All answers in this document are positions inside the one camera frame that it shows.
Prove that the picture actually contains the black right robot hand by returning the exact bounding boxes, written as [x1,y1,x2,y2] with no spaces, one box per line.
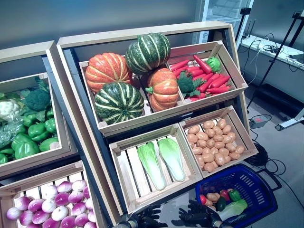
[171,199,216,228]

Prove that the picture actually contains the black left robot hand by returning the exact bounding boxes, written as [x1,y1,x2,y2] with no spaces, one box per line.
[136,204,168,228]

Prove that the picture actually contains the green white napa cabbage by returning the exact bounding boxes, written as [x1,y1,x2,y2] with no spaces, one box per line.
[137,142,167,191]
[217,199,248,221]
[158,137,186,182]

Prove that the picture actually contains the blue plastic shopping basket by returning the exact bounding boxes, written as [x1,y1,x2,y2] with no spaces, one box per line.
[195,163,282,228]

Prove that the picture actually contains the dark green avocado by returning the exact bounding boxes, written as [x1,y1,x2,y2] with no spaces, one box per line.
[216,196,227,211]

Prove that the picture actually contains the red bell pepper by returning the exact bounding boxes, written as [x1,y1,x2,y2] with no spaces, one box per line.
[219,189,231,202]

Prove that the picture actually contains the green bell pepper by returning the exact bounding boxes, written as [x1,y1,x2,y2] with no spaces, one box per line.
[23,114,38,128]
[39,137,59,152]
[11,133,40,160]
[28,122,50,142]
[228,189,241,202]
[44,118,57,134]

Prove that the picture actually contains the wooden slat crate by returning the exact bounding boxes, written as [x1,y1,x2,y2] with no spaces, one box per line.
[178,105,259,179]
[0,72,72,171]
[78,55,188,135]
[108,123,204,214]
[0,160,107,228]
[166,40,249,106]

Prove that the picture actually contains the purple white turnip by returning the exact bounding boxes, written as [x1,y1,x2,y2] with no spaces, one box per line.
[51,206,68,221]
[54,192,71,207]
[6,207,22,221]
[28,199,45,213]
[57,180,73,193]
[71,180,87,192]

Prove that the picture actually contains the green striped pumpkin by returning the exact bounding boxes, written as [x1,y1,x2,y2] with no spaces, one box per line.
[125,32,171,76]
[94,82,145,125]

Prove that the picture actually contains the red carrot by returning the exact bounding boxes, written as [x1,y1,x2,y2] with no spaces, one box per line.
[206,85,231,95]
[170,59,190,72]
[193,54,213,75]
[198,73,221,93]
[210,75,231,89]

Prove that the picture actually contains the orange pumpkin with green stem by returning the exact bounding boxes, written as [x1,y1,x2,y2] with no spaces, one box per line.
[145,67,179,113]

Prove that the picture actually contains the white desk leg with caster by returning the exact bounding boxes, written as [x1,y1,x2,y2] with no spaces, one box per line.
[275,99,304,131]

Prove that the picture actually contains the small green cabbage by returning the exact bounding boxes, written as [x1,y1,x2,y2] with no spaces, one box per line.
[205,56,222,74]

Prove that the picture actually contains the large orange pumpkin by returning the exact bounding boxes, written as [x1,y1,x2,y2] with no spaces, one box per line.
[85,52,133,94]

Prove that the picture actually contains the bagged leafy greens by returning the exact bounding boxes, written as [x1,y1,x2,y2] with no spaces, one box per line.
[0,116,24,149]

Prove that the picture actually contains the white desk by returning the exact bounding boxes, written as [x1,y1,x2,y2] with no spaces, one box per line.
[237,35,304,93]

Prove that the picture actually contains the green leafy vegetable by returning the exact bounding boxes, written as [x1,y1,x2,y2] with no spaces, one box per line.
[35,76,51,95]

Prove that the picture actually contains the black tripod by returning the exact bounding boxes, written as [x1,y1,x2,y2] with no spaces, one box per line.
[246,10,304,114]

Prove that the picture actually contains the white cauliflower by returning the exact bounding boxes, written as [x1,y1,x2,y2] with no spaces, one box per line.
[0,99,23,122]

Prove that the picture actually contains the wooden display stand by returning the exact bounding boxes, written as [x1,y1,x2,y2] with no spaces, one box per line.
[0,40,83,181]
[56,20,252,226]

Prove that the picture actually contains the small black stand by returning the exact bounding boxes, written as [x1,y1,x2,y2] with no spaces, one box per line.
[235,7,252,41]

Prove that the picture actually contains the coiled black cable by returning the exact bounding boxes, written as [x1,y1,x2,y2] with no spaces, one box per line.
[247,142,269,167]

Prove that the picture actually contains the grey power strip red switch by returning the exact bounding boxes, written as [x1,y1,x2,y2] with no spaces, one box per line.
[248,115,271,129]

